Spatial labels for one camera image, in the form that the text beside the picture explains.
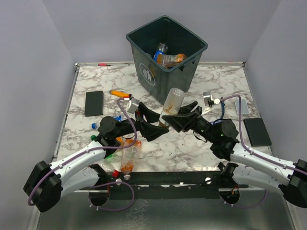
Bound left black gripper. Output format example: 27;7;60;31
114;103;169;141

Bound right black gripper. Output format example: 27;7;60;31
162;101;217;143

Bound starbucks glass bottle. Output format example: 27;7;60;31
159;88;185;128

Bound orange label large bottle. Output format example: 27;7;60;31
120;140;142;181

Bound clear bottle blue cap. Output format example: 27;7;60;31
91;122;100;130

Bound orange crushed bottle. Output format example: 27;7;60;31
157;54;187;69

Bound crushed blue label bottle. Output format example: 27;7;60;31
113;115;122;122

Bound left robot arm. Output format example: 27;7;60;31
23;103;169;212

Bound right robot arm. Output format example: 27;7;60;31
160;106;307;208

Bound dark green plastic bin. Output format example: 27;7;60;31
126;15;208;104

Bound pepsi bottle by bin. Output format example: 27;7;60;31
153;43;168;62

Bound orange utility knife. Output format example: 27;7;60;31
110;90;132;100

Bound red label bottle front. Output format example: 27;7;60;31
98;159;120;178

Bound green crushed bottle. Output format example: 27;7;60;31
90;135;96;141

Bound black rectangular block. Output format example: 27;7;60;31
84;91;104;117

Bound black box right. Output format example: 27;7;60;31
243;117;272;147

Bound red marker pen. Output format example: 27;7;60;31
97;63;112;67

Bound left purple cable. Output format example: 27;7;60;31
27;98;138;207

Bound purple cable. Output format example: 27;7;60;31
27;98;138;207
219;94;307;175

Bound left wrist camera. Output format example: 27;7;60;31
124;97;139;114

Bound blue handled pliers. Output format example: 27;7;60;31
211;102;225;124

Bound white network switch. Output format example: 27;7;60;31
235;99;250;115

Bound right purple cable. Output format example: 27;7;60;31
219;94;307;175

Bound black mounting rail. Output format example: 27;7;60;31
79;171;249;199

